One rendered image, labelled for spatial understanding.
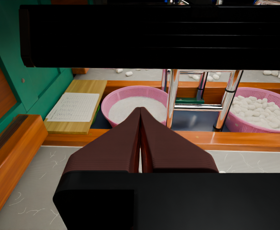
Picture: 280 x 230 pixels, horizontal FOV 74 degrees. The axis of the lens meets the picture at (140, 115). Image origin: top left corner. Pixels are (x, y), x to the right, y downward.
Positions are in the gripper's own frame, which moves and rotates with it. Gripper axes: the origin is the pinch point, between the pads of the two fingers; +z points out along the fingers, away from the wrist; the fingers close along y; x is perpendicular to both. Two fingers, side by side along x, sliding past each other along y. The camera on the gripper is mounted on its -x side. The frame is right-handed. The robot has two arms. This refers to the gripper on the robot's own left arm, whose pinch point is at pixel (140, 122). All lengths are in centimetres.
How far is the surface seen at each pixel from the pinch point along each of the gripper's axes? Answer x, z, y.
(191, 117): 37, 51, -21
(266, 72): 29, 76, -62
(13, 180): 25.5, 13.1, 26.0
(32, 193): 32.3, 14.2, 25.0
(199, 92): 29, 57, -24
